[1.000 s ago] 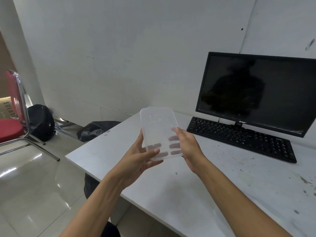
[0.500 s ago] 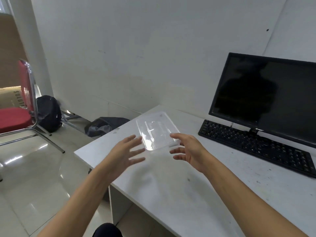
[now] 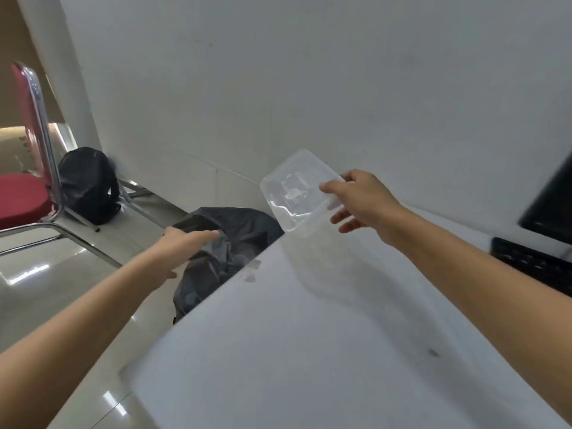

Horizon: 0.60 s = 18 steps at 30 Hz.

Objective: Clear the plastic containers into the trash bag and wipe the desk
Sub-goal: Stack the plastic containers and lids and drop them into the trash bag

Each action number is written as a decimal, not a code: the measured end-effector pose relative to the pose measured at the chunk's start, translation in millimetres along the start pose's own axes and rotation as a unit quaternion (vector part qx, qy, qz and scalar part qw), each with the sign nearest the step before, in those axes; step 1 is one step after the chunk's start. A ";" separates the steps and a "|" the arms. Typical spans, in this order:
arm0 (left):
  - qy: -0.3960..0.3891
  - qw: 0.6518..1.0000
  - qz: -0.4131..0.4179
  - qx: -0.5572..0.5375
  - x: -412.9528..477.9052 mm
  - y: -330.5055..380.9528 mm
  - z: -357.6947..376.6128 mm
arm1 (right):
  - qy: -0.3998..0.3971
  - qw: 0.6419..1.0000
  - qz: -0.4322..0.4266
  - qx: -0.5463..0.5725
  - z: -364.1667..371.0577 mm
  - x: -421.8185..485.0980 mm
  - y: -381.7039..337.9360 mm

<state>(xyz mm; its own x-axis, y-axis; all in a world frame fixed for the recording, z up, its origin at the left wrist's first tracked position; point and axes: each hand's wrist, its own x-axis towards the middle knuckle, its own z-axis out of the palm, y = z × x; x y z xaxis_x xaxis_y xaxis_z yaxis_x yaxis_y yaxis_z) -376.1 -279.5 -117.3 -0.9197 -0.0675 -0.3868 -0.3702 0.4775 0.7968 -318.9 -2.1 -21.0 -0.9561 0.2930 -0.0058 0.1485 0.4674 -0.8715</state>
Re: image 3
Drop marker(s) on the black keyboard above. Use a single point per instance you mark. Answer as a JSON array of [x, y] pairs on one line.
[[532, 263]]

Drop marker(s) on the white table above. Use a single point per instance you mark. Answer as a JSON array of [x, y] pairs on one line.
[[290, 352]]

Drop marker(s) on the brown cardboard sheet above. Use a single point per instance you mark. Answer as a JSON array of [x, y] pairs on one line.
[[9, 40]]

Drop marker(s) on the red chair with chrome frame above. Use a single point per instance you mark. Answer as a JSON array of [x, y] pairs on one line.
[[18, 196]]

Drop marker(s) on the black garbage bag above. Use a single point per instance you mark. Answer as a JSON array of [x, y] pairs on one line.
[[241, 236]]

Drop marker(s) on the person's right hand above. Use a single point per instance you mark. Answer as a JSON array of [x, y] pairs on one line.
[[371, 201]]

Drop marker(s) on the grey metal folding frame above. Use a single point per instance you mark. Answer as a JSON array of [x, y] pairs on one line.
[[134, 192]]

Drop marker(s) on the black computer monitor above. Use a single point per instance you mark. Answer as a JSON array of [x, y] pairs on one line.
[[554, 209]]

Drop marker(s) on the person's left hand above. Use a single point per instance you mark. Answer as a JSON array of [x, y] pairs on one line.
[[174, 252]]

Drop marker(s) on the person's left forearm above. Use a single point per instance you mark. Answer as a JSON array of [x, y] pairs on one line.
[[67, 344]]

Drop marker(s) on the black backpack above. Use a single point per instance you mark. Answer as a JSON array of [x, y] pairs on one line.
[[87, 187]]

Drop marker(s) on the person's right forearm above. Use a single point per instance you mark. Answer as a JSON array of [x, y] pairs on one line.
[[482, 281]]

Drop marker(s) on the clear container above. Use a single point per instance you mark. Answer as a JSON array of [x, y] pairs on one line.
[[295, 192]]

